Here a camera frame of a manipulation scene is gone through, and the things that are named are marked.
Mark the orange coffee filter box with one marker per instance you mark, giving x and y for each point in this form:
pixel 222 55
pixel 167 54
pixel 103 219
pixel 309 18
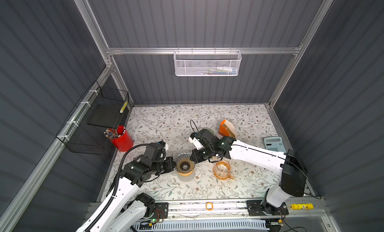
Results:
pixel 226 128

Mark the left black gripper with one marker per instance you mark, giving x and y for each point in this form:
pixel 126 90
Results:
pixel 171 164

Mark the yellow marker in basket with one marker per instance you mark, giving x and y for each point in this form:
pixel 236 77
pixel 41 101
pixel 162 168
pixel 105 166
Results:
pixel 123 107

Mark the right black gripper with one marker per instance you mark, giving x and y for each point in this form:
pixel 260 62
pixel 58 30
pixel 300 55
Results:
pixel 195 157

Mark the orange tape roll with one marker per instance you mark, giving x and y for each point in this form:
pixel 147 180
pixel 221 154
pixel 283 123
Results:
pixel 209 206

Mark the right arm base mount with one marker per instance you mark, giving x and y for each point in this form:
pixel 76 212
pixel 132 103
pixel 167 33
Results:
pixel 262 208

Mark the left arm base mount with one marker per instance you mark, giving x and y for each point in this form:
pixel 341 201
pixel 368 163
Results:
pixel 159 210

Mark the black wire basket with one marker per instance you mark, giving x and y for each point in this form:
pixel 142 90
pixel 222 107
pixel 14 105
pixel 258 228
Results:
pixel 84 131

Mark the grey glass dripper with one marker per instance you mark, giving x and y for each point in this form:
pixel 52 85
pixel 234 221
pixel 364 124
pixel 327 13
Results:
pixel 184 163

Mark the white wire basket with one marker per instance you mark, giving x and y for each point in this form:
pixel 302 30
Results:
pixel 212 63

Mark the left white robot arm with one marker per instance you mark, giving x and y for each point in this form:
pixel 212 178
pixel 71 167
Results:
pixel 138 164

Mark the yellow glue stick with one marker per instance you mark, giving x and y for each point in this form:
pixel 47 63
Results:
pixel 302 206

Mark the orange glass pitcher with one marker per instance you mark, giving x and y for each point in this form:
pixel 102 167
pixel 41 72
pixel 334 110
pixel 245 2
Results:
pixel 222 170

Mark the red cup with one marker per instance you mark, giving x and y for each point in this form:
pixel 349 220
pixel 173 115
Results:
pixel 120 138

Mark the light blue calculator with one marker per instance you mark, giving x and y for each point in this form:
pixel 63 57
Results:
pixel 274 144

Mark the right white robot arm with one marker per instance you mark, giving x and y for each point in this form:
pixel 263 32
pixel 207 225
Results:
pixel 289 166

